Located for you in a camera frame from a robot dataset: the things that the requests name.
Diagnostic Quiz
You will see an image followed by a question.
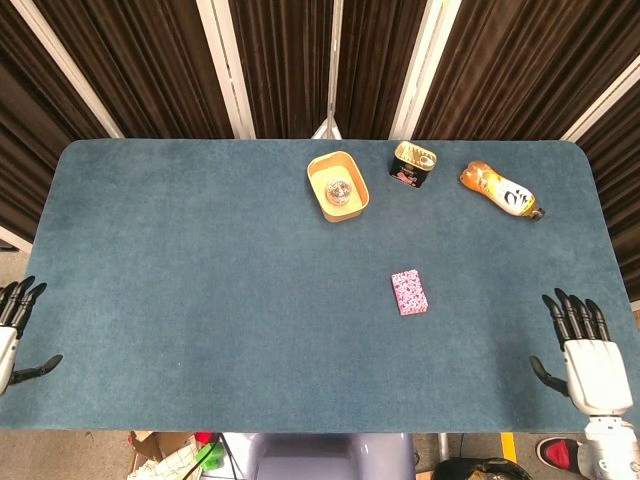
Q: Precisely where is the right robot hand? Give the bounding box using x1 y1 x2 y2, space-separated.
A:
529 287 634 416

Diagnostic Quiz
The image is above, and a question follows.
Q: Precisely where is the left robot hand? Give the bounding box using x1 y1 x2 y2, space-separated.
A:
0 275 64 396

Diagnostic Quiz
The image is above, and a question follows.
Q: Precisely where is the purple-grey robot base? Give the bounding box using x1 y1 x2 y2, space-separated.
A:
219 432 417 480

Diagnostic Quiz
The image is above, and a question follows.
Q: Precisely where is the pink patterned card box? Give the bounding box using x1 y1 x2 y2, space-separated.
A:
390 268 431 317

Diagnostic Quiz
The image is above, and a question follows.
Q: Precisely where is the red and black shoe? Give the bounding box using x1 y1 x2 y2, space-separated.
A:
535 436 584 472

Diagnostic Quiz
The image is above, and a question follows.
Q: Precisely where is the black bag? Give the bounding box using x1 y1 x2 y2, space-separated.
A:
432 457 536 480

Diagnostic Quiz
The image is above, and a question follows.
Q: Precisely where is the cardboard box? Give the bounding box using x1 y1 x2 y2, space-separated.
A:
127 430 201 480

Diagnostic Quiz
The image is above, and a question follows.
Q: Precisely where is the blue felt table mat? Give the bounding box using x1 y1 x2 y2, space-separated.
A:
0 138 640 434

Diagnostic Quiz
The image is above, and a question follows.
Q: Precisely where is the orange drink bottle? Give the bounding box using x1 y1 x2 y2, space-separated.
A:
459 160 547 223

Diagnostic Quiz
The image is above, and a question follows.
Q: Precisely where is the green plastic object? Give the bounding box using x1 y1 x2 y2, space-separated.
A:
194 442 226 471

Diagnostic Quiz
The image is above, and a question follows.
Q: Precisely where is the black luncheon meat can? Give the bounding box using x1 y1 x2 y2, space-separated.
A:
388 140 439 191

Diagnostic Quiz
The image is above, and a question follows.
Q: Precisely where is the tan paper food container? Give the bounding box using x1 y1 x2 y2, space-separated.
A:
306 150 372 223

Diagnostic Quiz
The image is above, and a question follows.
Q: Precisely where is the dark brown curtain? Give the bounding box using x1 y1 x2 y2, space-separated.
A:
0 0 640 301

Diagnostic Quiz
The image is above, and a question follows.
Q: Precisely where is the thin white pole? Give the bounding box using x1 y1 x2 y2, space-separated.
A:
310 0 345 140

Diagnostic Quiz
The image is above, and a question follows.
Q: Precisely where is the white frame post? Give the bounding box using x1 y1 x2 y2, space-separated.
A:
9 0 124 139
391 0 462 141
196 0 256 140
562 64 640 142

